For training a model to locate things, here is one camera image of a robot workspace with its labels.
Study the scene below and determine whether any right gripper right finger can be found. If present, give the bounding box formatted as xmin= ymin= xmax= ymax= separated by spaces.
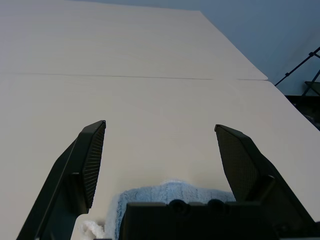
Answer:
xmin=214 ymin=124 xmax=318 ymax=223

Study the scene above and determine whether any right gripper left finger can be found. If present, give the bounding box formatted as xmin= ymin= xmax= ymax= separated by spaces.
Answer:
xmin=16 ymin=120 xmax=106 ymax=240

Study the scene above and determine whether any light blue terry rag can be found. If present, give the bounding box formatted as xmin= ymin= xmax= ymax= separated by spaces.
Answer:
xmin=80 ymin=177 xmax=236 ymax=240

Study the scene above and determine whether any dark green metal frame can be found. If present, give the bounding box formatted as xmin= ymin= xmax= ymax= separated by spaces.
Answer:
xmin=302 ymin=80 xmax=320 ymax=97

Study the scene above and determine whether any thin black frame pole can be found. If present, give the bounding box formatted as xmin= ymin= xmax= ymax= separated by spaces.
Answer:
xmin=274 ymin=46 xmax=320 ymax=87

